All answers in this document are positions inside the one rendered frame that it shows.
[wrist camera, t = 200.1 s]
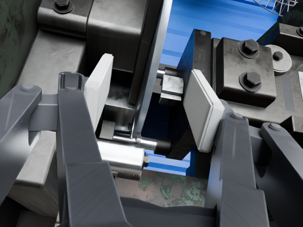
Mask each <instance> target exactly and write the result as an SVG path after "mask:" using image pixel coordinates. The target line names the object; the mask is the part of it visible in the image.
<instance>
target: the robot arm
mask: <svg viewBox="0 0 303 227"><path fill-rule="evenodd" d="M112 65H113V56H112V54H106V53H105V54H104V55H103V56H102V58H101V59H100V61H99V62H98V64H97V66H96V67H95V69H94V70H93V72H92V74H91V75H90V77H85V76H84V75H82V74H80V73H77V72H61V73H59V76H58V93H57V94H50V95H48V94H42V89H41V88H40V87H39V86H36V85H32V84H21V85H17V86H15V87H14V88H13V89H12V90H10V91H9V92H8V93H7V94H6V95H5V96H4V97H3V98H2V99H1V100H0V207H1V205H2V203H3V201H4V200H5V198H6V196H7V194H8V192H9V190H10V189H11V187H12V185H13V183H14V182H15V180H16V178H17V176H18V175H19V173H20V171H21V169H22V168H23V166H24V164H25V162H26V161H27V159H28V157H29V155H30V153H31V151H32V150H33V148H34V146H35V144H36V143H37V141H38V139H39V137H40V135H41V131H56V152H57V175H58V198H59V220H60V224H59V225H58V226H57V227H270V225H269V219H268V213H267V207H266V206H268V209H269V211H270V213H271V215H272V217H273V219H274V221H275V223H276V225H277V227H303V149H302V148H301V146H300V145H299V144H298V143H297V142H296V141H295V140H294V138H293V137H292V136H291V135H290V134H289V133H288V132H287V131H286V130H285V129H284V128H283V127H281V126H280V125H278V124H276V123H263V124H262V127H261V129H259V128H256V127H252V126H249V122H248V119H247V118H246V117H245V116H243V115H241V114H239V113H235V112H234V111H233V110H232V108H231V107H230V106H229V104H228V103H227V102H225V101H224V100H222V99H219V98H218V97H217V95H216V94H215V92H214V91H213V89H212V88H211V86H210V85H209V83H208V82H207V80H206V79H205V77H204V76H203V74H202V72H201V71H200V70H196V69H193V70H191V74H190V78H189V82H188V86H187V90H186V94H185V97H184V102H183V105H184V109H185V112H186V115H187V117H188V121H189V124H190V127H191V130H192V133H193V137H194V139H195V142H196V145H197V149H198V150H199V152H204V153H209V152H210V151H211V149H212V146H213V143H214V144H215V147H214V150H213V152H212V155H211V159H210V162H209V163H210V164H211V167H210V173H209V179H208V185H207V193H206V200H205V206H204V207H198V206H191V205H190V206H177V207H161V206H158V205H155V204H151V203H148V202H146V201H143V200H139V199H135V198H128V197H121V196H119V194H118V191H117V187H116V184H115V181H114V177H113V174H112V171H111V168H110V165H109V162H103V161H102V157H101V153H100V149H99V146H98V143H97V139H96V135H95V131H96V128H97V125H98V122H99V119H100V116H101V113H102V111H103V108H104V105H105V102H106V99H107V96H108V93H109V89H110V79H111V72H112ZM256 184H257V186H258V188H259V189H257V188H256Z"/></svg>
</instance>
